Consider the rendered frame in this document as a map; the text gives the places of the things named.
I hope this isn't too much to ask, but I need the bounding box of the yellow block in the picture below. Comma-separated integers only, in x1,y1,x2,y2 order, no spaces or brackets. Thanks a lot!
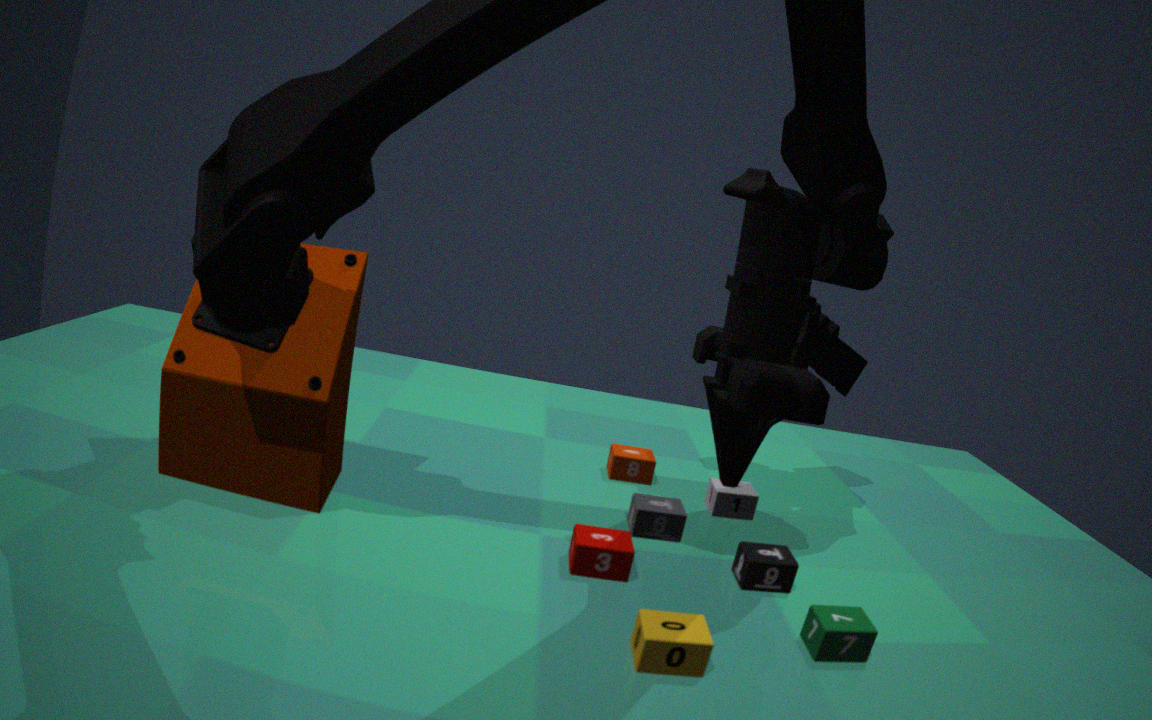
630,609,714,677

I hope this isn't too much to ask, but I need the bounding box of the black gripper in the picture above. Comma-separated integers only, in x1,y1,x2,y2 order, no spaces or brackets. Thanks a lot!
692,263,829,488

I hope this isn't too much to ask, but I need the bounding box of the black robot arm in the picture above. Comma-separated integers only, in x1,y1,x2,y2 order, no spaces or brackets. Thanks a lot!
191,0,894,396

